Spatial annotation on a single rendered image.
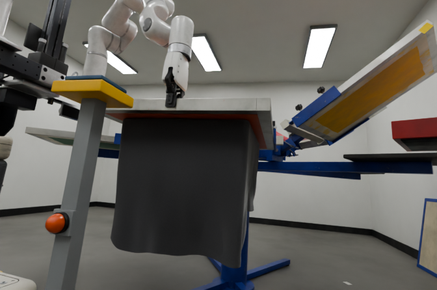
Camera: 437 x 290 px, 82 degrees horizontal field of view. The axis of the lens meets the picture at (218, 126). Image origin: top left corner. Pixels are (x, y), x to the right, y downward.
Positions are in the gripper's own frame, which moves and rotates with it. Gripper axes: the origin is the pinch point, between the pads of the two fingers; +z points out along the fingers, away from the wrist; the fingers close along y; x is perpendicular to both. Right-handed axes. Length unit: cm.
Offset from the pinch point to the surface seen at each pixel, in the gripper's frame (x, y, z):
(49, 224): -11.8, 25.4, 33.0
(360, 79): 73, -68, -35
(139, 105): -10.5, 1.9, 1.2
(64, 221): -10.1, 23.4, 32.6
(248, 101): 23.3, 1.9, 0.2
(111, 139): -70, -69, 2
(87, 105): -12.0, 21.1, 7.3
